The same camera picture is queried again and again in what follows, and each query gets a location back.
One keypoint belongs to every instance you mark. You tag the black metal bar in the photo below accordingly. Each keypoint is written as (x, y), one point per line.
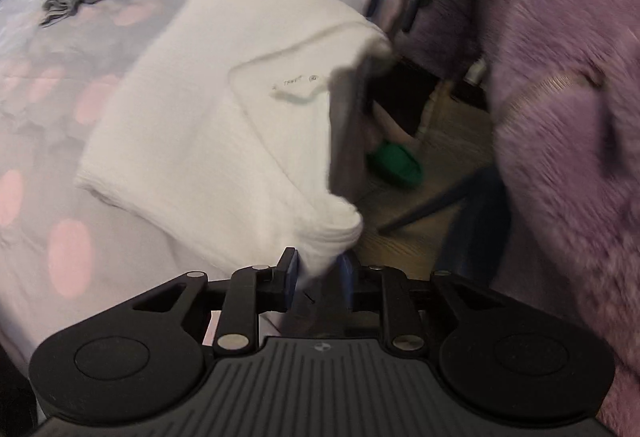
(425, 209)

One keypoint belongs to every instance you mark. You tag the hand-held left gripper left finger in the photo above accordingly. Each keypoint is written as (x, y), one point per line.
(291, 279)

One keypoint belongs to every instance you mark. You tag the white crinkled garment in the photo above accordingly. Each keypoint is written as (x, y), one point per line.
(210, 127)

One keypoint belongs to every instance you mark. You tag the green slipper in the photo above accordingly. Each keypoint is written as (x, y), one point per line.
(395, 164)

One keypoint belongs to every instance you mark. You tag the bed with pink dotted sheet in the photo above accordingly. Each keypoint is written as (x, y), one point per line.
(60, 82)

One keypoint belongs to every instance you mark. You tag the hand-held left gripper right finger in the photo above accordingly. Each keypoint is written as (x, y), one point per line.
(349, 284)

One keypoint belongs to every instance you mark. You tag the purple fuzzy robe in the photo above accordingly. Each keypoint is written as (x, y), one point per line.
(560, 117)

